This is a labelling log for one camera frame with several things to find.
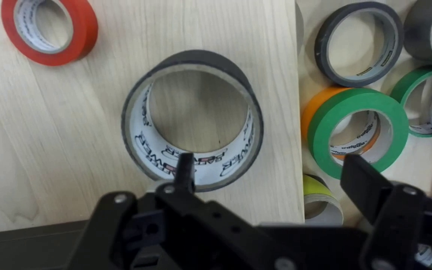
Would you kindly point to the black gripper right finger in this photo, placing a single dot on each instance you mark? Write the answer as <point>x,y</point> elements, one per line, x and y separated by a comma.
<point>365,186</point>

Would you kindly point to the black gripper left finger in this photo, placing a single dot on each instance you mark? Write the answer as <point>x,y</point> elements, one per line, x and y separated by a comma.
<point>185,173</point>

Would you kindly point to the yellow black tape roll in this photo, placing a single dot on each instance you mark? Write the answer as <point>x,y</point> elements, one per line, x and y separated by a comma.
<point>320,204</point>

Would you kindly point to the orange tape roll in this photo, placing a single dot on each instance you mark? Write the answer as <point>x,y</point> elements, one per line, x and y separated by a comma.
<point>360,144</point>

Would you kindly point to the thin green tape roll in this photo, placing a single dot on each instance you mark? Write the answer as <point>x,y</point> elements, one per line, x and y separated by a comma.
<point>404,89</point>

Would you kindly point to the white wooden open drawer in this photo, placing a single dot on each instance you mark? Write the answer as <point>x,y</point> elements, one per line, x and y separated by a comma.
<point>386,131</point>

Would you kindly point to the dark grey tape roll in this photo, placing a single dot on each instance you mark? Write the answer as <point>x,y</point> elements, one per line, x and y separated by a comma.
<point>393,39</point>

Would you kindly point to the red tape roll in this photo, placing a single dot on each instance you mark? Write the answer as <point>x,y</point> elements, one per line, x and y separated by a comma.
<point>20,23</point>

